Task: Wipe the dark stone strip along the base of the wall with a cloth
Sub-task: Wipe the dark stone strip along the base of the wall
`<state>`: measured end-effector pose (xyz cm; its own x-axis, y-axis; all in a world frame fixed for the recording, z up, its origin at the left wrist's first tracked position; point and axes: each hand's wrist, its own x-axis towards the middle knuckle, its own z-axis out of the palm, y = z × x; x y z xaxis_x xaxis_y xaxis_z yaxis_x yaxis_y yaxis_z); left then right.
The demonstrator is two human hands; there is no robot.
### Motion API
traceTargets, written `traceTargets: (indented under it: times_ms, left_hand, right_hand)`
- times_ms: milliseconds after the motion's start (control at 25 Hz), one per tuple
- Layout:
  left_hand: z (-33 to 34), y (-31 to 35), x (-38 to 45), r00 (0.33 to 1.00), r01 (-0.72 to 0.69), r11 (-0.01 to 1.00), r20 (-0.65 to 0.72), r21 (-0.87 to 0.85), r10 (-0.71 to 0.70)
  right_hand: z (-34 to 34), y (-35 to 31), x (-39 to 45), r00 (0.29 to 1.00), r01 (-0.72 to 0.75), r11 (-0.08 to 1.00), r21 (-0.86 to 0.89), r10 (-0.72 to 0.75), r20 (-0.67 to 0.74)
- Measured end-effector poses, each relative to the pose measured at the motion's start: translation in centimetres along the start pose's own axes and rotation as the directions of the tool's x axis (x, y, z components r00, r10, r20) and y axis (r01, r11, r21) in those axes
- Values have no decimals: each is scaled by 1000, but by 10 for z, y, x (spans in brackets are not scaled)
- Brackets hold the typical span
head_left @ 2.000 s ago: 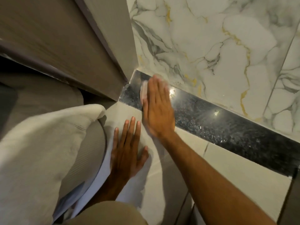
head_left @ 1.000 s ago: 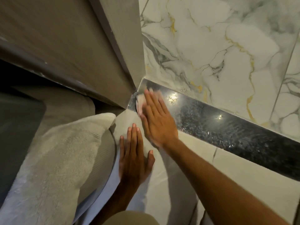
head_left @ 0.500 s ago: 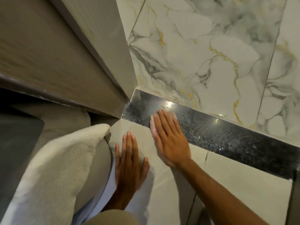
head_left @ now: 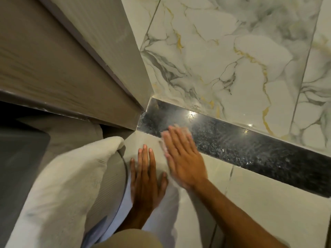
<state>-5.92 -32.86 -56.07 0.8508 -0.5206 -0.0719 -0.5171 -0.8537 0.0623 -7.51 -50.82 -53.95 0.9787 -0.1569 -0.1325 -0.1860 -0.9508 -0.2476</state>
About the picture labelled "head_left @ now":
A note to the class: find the person's right hand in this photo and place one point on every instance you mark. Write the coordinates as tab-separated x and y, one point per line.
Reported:
185	162

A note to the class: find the person's left hand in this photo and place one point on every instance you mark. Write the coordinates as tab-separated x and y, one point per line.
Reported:
144	185

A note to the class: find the white cleaning cloth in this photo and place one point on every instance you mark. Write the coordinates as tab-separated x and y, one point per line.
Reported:
187	129

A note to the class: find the person's right forearm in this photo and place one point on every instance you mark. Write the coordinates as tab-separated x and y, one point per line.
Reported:
232	219

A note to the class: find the person's beige trousers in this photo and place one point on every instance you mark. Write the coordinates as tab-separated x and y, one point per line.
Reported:
129	240

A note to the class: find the white folded towel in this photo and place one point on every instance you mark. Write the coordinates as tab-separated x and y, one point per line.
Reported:
62	188

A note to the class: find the grey wooden door jamb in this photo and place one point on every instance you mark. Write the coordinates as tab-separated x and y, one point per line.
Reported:
77	64

